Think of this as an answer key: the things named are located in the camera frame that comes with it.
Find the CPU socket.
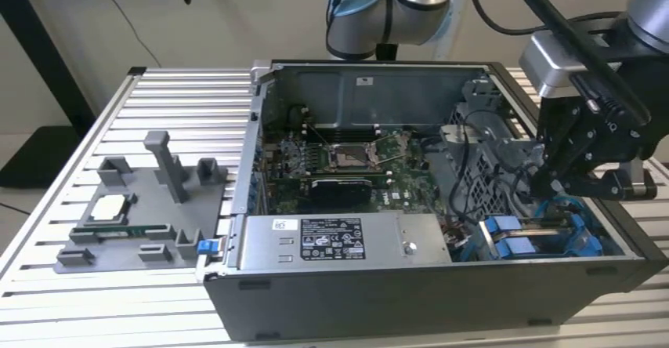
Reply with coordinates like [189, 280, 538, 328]
[324, 141, 381, 169]

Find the green motherboard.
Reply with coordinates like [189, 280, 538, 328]
[260, 125, 446, 215]

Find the hard disk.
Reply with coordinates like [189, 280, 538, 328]
[481, 210, 594, 244]

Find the black wire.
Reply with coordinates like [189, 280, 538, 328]
[447, 108, 519, 224]

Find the open black PC case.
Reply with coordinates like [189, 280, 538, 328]
[196, 58, 669, 343]

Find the green RAM stick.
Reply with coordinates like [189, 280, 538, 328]
[74, 225, 172, 239]

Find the grey parts rack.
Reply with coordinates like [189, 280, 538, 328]
[50, 129, 230, 275]

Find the grey power supply unit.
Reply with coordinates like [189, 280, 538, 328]
[236, 212, 453, 269]

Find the perforated metal drive cage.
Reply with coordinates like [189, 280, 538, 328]
[431, 100, 547, 224]

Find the thin black looped cable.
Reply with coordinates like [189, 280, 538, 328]
[466, 0, 550, 37]

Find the metal socket cover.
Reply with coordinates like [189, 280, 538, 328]
[373, 132, 414, 161]

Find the black stand with base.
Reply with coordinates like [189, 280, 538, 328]
[0, 0, 100, 189]

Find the silver CPU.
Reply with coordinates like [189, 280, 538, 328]
[86, 195, 132, 223]

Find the black wrist mounting bracket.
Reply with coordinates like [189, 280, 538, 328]
[566, 10, 669, 75]

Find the thin metal locking lever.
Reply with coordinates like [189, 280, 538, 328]
[306, 124, 336, 147]

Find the black RAM slot bank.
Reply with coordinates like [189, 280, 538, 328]
[306, 167, 392, 179]
[302, 123, 381, 143]

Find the installed disk blue carrier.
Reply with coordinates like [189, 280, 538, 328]
[493, 236, 606, 262]

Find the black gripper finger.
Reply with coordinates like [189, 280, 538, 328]
[567, 161, 659, 200]
[529, 165, 569, 198]

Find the blue wire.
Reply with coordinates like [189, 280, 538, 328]
[530, 191, 583, 224]

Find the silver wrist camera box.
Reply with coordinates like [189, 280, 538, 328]
[518, 31, 593, 99]

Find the thin black wall cable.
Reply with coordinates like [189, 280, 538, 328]
[97, 0, 158, 67]

